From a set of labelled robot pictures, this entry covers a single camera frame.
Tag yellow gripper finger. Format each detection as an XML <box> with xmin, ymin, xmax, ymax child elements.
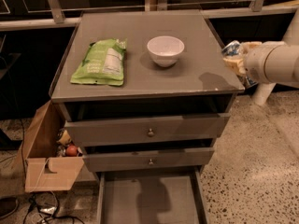
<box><xmin>223</xmin><ymin>58</ymin><xmax>246</xmax><ymax>77</ymax></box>
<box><xmin>242</xmin><ymin>41</ymin><xmax>262</xmax><ymax>51</ymax></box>

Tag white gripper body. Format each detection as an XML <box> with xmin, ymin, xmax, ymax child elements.
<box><xmin>244</xmin><ymin>41</ymin><xmax>284</xmax><ymax>83</ymax></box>

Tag grey drawer cabinet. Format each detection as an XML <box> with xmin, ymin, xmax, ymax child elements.
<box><xmin>49</xmin><ymin>10</ymin><xmax>248</xmax><ymax>224</ymax></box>

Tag grey middle drawer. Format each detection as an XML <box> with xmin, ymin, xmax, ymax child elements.
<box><xmin>83</xmin><ymin>147</ymin><xmax>214</xmax><ymax>172</ymax></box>

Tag grey drawer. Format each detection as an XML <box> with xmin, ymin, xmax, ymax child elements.
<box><xmin>83</xmin><ymin>147</ymin><xmax>214</xmax><ymax>172</ymax></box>
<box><xmin>65</xmin><ymin>113</ymin><xmax>230</xmax><ymax>147</ymax></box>
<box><xmin>96</xmin><ymin>168</ymin><xmax>210</xmax><ymax>224</ymax></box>

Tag grey top drawer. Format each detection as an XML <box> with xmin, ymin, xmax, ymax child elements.
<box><xmin>65</xmin><ymin>113</ymin><xmax>230</xmax><ymax>147</ymax></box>

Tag grey bottom drawer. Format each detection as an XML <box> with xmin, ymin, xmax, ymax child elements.
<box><xmin>96</xmin><ymin>168</ymin><xmax>210</xmax><ymax>224</ymax></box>

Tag white ceramic bowl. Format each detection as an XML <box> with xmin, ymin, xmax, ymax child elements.
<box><xmin>147</xmin><ymin>35</ymin><xmax>185</xmax><ymax>67</ymax></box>

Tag green chip bag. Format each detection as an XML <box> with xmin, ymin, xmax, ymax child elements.
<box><xmin>70</xmin><ymin>38</ymin><xmax>127</xmax><ymax>86</ymax></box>

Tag yellow snack package in box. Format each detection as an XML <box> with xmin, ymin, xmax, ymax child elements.
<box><xmin>56</xmin><ymin>129</ymin><xmax>71</xmax><ymax>146</ymax></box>

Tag red apple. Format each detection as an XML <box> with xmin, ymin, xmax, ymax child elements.
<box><xmin>65</xmin><ymin>145</ymin><xmax>78</xmax><ymax>157</ymax></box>

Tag brown cardboard box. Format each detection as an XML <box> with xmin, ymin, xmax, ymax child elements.
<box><xmin>13</xmin><ymin>101</ymin><xmax>83</xmax><ymax>193</ymax></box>

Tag white diagonal post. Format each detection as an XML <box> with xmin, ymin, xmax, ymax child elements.
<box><xmin>251</xmin><ymin>8</ymin><xmax>299</xmax><ymax>105</ymax></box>

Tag metal railing frame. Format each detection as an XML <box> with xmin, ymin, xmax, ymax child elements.
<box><xmin>0</xmin><ymin>0</ymin><xmax>298</xmax><ymax>32</ymax></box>

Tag black floor cables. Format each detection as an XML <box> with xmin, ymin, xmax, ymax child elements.
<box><xmin>21</xmin><ymin>191</ymin><xmax>87</xmax><ymax>224</ymax></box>

